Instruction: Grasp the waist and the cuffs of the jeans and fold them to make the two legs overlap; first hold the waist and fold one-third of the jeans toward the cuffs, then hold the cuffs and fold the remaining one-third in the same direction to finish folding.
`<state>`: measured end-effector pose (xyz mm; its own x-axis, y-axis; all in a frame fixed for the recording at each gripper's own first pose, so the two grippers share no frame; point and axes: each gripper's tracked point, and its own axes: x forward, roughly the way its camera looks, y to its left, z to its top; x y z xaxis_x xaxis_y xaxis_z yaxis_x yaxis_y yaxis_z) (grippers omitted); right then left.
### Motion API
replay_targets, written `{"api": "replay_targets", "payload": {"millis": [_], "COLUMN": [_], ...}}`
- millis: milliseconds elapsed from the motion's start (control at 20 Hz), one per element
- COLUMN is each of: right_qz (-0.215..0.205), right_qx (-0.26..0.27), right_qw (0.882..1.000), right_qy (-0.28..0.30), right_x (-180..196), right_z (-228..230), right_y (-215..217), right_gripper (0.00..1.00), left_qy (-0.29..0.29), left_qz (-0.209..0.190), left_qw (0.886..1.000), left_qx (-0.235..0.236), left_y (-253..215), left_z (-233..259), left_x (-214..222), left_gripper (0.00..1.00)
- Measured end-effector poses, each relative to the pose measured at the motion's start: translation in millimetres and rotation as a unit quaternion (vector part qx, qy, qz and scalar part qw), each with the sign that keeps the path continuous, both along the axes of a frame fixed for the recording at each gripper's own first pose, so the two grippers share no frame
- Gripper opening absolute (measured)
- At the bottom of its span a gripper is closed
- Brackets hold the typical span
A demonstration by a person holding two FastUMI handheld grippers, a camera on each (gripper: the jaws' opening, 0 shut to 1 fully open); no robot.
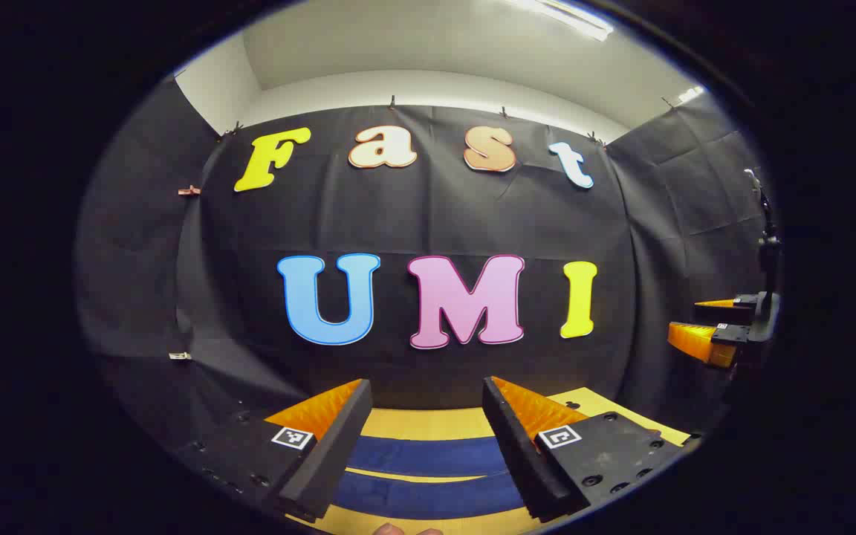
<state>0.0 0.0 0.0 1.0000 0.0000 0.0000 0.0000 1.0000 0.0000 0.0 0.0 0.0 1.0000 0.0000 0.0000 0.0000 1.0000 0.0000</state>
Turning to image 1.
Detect black backdrop cloth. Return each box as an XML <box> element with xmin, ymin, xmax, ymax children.
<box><xmin>75</xmin><ymin>78</ymin><xmax>771</xmax><ymax>461</ymax></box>

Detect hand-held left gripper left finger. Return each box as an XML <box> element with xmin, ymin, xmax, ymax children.
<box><xmin>174</xmin><ymin>377</ymin><xmax>374</xmax><ymax>523</ymax></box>

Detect blue jeans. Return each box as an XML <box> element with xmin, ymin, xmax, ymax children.
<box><xmin>331</xmin><ymin>435</ymin><xmax>527</xmax><ymax>521</ymax></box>

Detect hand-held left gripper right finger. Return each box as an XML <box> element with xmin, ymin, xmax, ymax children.
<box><xmin>481</xmin><ymin>375</ymin><xmax>702</xmax><ymax>523</ymax></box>

